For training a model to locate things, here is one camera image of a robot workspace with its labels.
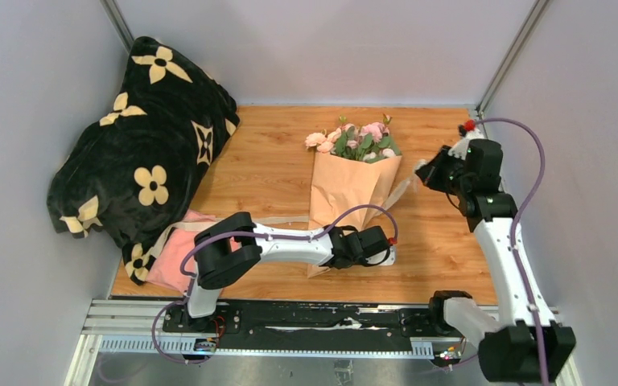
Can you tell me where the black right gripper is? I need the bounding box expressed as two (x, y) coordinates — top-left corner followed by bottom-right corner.
(415, 145), (472, 195)

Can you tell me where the green and tan wrapping paper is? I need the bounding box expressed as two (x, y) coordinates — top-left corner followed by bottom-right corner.
(307, 150), (403, 280)

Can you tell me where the beige ribbon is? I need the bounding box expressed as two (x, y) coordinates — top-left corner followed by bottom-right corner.
(149, 159), (430, 268)

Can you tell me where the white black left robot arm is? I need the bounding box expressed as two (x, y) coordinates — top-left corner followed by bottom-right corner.
(179, 211), (398, 332)

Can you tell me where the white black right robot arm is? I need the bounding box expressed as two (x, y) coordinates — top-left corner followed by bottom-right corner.
(415, 139), (576, 385)

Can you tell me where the black blanket with cream flowers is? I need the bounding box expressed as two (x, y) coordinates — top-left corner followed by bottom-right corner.
(47, 36), (240, 285)

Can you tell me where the pink folded cloth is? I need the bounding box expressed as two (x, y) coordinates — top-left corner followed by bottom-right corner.
(146, 210), (219, 294)

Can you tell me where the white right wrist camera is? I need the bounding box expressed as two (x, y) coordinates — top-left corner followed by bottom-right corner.
(447, 120), (486, 160)

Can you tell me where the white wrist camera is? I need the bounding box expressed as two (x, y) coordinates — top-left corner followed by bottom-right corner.
(447, 120), (486, 160)
(365, 238), (398, 267)

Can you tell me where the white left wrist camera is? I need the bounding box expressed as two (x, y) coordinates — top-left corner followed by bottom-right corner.
(365, 238), (398, 267)

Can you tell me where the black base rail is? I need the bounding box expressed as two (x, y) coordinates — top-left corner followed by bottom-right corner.
(84, 297), (566, 359)

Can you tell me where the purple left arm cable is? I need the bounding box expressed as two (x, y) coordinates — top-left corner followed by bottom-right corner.
(151, 204), (401, 366)

